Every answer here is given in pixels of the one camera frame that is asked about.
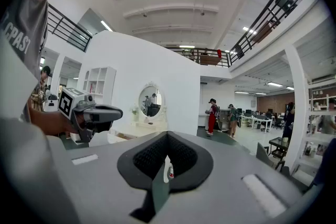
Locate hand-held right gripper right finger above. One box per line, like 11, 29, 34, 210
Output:
167, 131, 214, 194

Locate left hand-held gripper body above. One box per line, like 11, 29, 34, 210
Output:
58, 87, 97, 144

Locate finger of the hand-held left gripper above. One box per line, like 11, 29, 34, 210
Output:
91, 105, 124, 122
89, 121, 111, 134

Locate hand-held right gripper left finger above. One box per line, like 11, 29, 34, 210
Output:
117, 131, 169, 224

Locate white vanity drawer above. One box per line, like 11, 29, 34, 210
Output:
107, 130, 139, 144

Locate white makeup bottle red label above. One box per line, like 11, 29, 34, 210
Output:
163, 155, 175, 184

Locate person's left forearm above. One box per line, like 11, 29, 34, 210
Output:
28, 104, 57, 137

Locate person's left hand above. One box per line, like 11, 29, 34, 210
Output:
55, 112, 88, 137

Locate white flower vase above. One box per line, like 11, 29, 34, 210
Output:
129, 104, 140, 123

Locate white cubby shelf cabinet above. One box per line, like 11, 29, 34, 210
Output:
82, 66, 117, 106

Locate white vanity table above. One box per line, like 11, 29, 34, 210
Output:
107, 120, 169, 144

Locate oval white-framed mirror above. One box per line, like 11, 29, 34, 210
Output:
138, 81, 166, 124

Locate dark grey chair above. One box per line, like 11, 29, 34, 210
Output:
255, 142, 286, 170

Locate black balcony railing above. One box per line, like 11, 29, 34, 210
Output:
229, 0, 314, 67
167, 47, 232, 68
47, 3, 93, 53

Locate white office desk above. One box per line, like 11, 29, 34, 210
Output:
239, 113, 274, 134

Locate black side table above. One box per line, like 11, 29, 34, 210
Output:
268, 136, 290, 161

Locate grey printed t-shirt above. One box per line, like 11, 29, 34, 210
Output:
0, 0, 49, 124

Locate white open shelving unit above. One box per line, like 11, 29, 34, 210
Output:
296, 78, 336, 185

